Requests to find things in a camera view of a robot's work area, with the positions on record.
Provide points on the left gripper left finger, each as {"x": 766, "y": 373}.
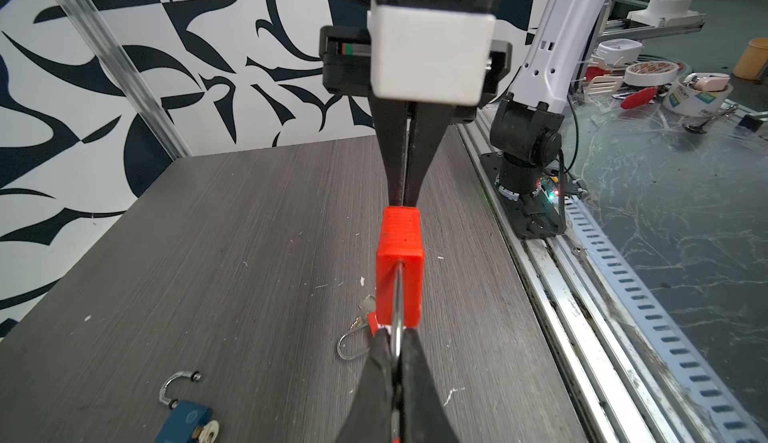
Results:
{"x": 370, "y": 416}

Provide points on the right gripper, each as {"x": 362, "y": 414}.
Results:
{"x": 440, "y": 71}

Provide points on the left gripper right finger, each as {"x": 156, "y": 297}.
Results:
{"x": 422, "y": 416}

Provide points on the red padlock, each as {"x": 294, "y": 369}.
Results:
{"x": 400, "y": 257}
{"x": 356, "y": 340}

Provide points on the blue padlock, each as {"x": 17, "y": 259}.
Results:
{"x": 188, "y": 421}

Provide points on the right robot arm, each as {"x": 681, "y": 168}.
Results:
{"x": 539, "y": 88}

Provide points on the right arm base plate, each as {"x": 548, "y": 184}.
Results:
{"x": 532, "y": 198}

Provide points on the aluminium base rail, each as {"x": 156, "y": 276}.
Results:
{"x": 614, "y": 393}

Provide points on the white slotted cable duct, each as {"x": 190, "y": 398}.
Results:
{"x": 690, "y": 385}

